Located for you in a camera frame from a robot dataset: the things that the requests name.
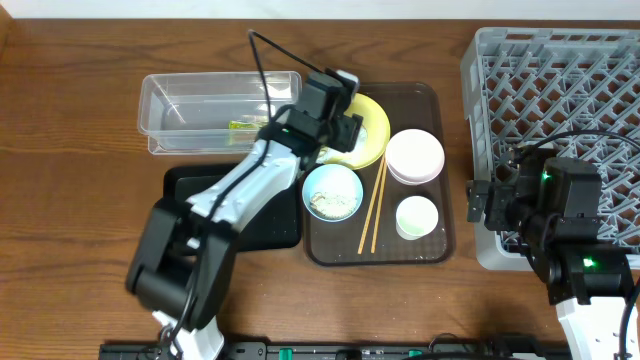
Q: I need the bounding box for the yellow plate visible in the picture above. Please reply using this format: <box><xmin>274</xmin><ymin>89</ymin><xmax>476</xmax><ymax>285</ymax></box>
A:
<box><xmin>345</xmin><ymin>93</ymin><xmax>391</xmax><ymax>170</ymax></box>

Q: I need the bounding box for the wooden chopstick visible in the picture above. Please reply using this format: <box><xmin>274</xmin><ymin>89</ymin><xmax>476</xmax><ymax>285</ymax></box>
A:
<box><xmin>370</xmin><ymin>156</ymin><xmax>387</xmax><ymax>254</ymax></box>
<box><xmin>357</xmin><ymin>155</ymin><xmax>385</xmax><ymax>255</ymax></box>

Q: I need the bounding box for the light blue bowl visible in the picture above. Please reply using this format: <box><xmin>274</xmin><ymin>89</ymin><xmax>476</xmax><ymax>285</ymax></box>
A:
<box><xmin>302</xmin><ymin>164</ymin><xmax>364</xmax><ymax>222</ymax></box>

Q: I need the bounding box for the leftover rice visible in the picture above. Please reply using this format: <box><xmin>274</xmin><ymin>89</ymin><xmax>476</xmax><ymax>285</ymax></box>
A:
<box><xmin>310</xmin><ymin>192</ymin><xmax>358</xmax><ymax>220</ymax></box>

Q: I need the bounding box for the green snack wrapper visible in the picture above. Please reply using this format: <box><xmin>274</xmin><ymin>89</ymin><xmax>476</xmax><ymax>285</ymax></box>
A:
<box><xmin>228</xmin><ymin>120</ymin><xmax>269</xmax><ymax>130</ymax></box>

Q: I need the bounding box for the white cup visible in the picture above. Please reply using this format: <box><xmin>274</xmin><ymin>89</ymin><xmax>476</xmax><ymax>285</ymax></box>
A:
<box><xmin>395</xmin><ymin>196</ymin><xmax>439</xmax><ymax>241</ymax></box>

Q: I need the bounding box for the pink bowl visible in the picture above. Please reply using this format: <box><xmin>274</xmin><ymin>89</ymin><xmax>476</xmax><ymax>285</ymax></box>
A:
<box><xmin>385</xmin><ymin>129</ymin><xmax>445</xmax><ymax>186</ymax></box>

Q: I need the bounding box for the white napkin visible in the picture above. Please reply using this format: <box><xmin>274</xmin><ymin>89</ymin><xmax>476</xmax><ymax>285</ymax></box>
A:
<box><xmin>316</xmin><ymin>127</ymin><xmax>368</xmax><ymax>167</ymax></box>

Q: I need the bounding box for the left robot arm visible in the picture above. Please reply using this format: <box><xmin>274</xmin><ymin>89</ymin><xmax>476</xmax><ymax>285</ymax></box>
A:
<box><xmin>126</xmin><ymin>69</ymin><xmax>363</xmax><ymax>359</ymax></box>

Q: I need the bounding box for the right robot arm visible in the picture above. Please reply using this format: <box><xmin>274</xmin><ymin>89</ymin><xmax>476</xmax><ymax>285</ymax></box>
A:
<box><xmin>466</xmin><ymin>147</ymin><xmax>639</xmax><ymax>359</ymax></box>

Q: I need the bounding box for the black waste tray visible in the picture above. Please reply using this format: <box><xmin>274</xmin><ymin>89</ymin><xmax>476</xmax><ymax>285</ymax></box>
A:
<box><xmin>163</xmin><ymin>163</ymin><xmax>302</xmax><ymax>252</ymax></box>

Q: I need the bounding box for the grey dishwasher rack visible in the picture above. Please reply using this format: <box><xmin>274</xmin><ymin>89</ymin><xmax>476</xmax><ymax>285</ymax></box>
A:
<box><xmin>460</xmin><ymin>27</ymin><xmax>639</xmax><ymax>268</ymax></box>

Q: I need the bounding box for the clear plastic waste bin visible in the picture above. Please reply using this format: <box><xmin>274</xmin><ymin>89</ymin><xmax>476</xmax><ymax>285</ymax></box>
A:
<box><xmin>137</xmin><ymin>71</ymin><xmax>302</xmax><ymax>155</ymax></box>

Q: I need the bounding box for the brown serving tray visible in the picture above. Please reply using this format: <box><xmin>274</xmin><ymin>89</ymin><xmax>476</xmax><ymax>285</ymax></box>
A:
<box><xmin>302</xmin><ymin>83</ymin><xmax>455</xmax><ymax>266</ymax></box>

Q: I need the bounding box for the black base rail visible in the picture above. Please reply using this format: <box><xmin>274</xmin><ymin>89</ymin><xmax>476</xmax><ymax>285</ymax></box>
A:
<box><xmin>98</xmin><ymin>340</ymin><xmax>571</xmax><ymax>360</ymax></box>

